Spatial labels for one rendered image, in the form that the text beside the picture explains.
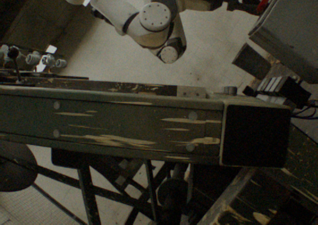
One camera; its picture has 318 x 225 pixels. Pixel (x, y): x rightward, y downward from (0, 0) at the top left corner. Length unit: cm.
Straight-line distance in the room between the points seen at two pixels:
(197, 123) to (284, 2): 26
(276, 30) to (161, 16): 31
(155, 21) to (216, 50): 571
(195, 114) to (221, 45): 596
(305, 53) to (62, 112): 44
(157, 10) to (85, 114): 32
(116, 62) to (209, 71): 209
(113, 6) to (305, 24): 47
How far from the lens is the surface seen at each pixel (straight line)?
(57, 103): 53
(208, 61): 631
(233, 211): 53
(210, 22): 652
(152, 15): 69
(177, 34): 127
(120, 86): 127
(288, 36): 50
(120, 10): 73
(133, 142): 49
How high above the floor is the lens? 96
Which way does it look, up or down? 4 degrees up
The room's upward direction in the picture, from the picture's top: 55 degrees counter-clockwise
